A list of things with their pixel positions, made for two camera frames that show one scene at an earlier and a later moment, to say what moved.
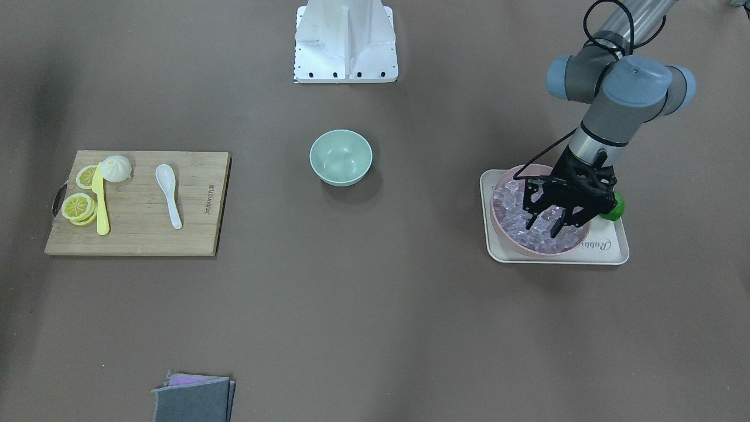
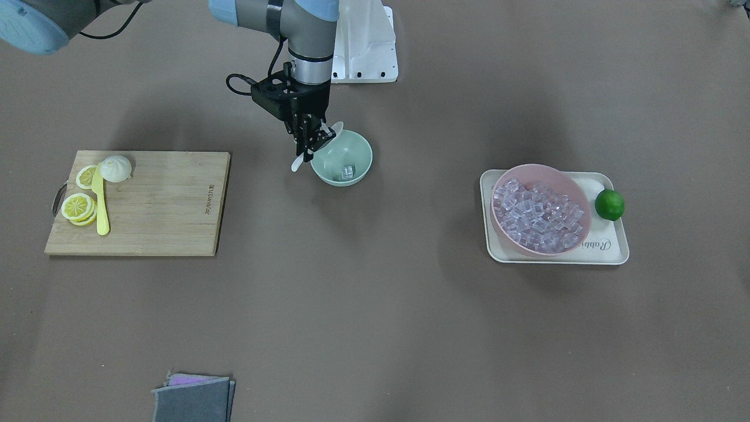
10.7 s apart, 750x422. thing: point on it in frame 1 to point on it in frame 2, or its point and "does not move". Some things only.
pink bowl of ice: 509,218 does not move
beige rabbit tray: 606,243 does not move
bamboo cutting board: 138,210 does not move
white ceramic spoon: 166,177 to 337,128
